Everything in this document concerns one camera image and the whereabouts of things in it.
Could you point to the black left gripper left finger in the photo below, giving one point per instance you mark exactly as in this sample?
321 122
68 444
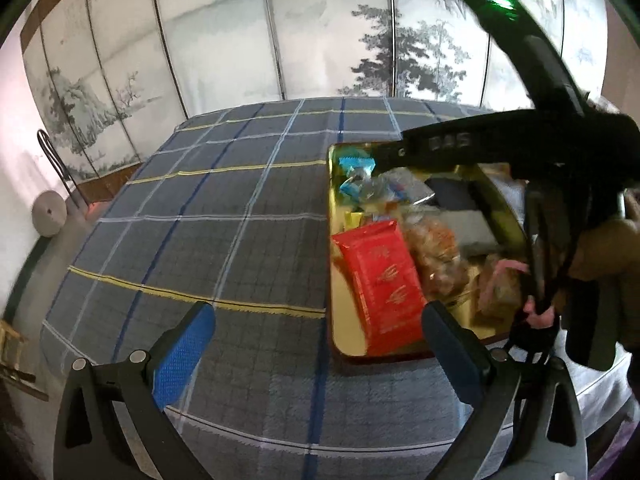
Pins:
89 442

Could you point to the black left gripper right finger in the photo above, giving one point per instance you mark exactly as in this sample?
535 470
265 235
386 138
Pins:
548 441

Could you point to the blue white snack package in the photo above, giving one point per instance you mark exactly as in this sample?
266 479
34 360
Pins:
459 211

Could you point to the brown candy block packet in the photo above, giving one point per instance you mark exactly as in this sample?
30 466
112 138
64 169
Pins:
499 287

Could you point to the grey sesame snack bar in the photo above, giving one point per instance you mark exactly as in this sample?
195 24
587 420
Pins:
407 187

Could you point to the clear bag fried twists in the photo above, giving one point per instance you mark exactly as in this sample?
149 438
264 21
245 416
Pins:
442 270

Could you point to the gold red toffee tin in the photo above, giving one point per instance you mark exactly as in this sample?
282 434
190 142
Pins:
347 339

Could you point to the red snack packet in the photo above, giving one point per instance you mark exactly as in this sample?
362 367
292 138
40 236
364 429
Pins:
385 282

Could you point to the teal blue snack packet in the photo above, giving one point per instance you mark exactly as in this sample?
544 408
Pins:
357 170

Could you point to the yellow pastry snack packet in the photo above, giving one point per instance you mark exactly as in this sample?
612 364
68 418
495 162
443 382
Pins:
364 214

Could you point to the person's right hand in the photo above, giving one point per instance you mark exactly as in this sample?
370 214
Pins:
611 249

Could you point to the round grey disc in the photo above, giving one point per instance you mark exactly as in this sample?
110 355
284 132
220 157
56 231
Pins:
49 213

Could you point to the plaid grey blue tablecloth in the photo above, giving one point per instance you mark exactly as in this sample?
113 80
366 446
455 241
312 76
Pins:
233 210

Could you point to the painted folding screen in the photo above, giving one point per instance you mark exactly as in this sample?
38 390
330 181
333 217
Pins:
112 78

